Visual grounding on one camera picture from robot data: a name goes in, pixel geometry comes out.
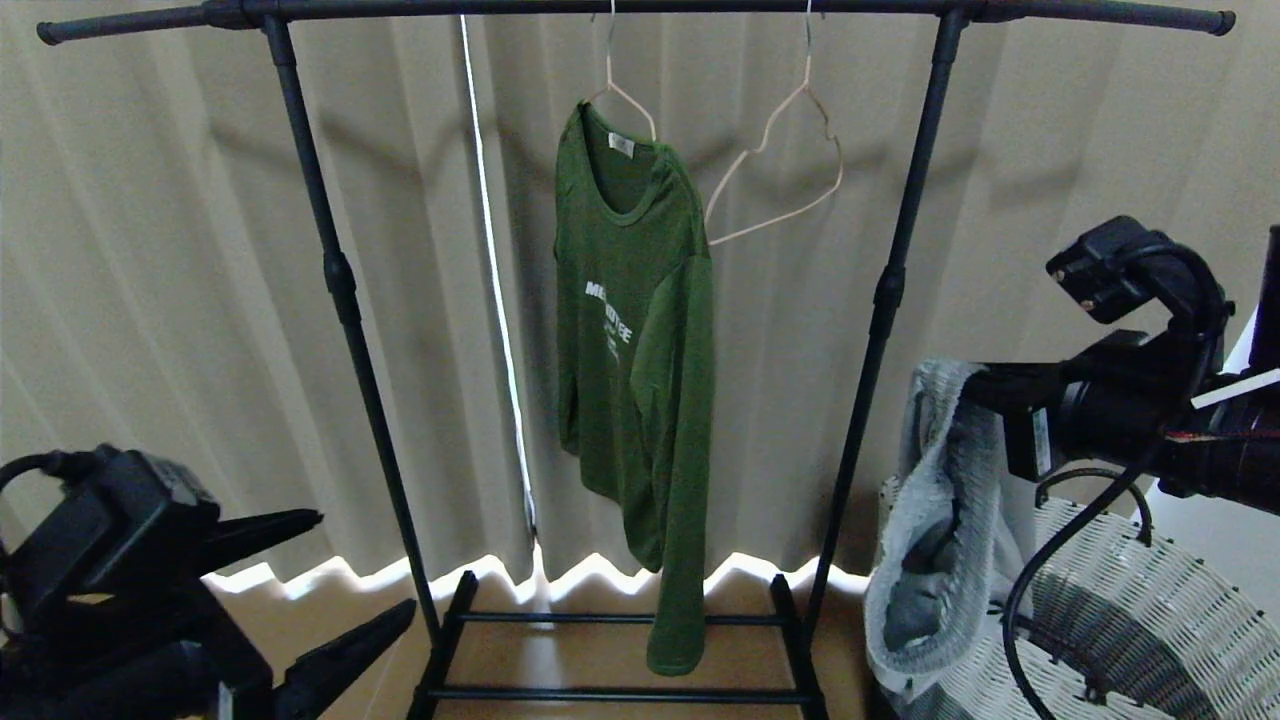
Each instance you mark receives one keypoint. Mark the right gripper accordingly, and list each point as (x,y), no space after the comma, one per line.
(1120,410)

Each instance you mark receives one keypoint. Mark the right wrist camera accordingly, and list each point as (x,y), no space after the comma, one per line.
(1120,270)

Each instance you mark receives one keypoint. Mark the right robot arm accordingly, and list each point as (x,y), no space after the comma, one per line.
(1240,460)

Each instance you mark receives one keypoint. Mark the black clothes rack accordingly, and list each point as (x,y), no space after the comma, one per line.
(600,8)

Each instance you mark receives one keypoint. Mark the white laundry basket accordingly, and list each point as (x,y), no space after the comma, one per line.
(1180,600)

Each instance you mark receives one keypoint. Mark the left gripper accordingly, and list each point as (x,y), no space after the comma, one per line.
(120,670)

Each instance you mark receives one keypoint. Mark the pale grey shorts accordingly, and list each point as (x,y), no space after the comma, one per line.
(950,480)

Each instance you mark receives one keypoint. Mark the green long-sleeved shirt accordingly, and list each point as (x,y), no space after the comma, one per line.
(630,350)

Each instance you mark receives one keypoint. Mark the pink clothes hanger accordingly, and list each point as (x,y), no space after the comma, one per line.
(609,50)
(808,50)

